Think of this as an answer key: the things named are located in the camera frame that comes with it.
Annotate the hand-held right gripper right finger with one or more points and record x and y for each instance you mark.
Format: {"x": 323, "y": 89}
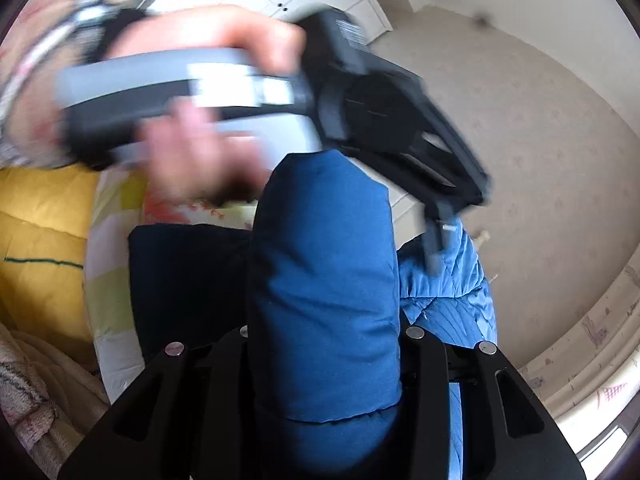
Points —
{"x": 425, "y": 360}

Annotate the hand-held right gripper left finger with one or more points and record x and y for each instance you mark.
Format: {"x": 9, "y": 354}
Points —
{"x": 225, "y": 360}

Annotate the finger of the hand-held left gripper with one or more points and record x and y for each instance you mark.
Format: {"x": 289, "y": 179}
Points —
{"x": 467, "y": 170}

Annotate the blue puffer jacket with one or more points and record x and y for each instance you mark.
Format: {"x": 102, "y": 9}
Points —
{"x": 325, "y": 260}

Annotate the person's left hand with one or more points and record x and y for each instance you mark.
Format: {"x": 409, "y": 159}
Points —
{"x": 210, "y": 160}

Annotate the white headboard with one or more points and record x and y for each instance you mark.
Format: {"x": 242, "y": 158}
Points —
{"x": 407, "y": 210}

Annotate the floral quilt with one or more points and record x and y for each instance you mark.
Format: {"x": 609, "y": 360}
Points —
{"x": 107, "y": 280}

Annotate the printed striped curtain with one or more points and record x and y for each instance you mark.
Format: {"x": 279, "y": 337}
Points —
{"x": 590, "y": 350}

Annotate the cream fluffy blanket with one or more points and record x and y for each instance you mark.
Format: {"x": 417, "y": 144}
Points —
{"x": 35, "y": 395}

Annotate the window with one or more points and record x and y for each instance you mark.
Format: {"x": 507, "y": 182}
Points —
{"x": 607, "y": 440}

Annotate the yellow bedding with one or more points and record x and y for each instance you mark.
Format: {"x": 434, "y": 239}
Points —
{"x": 40, "y": 230}

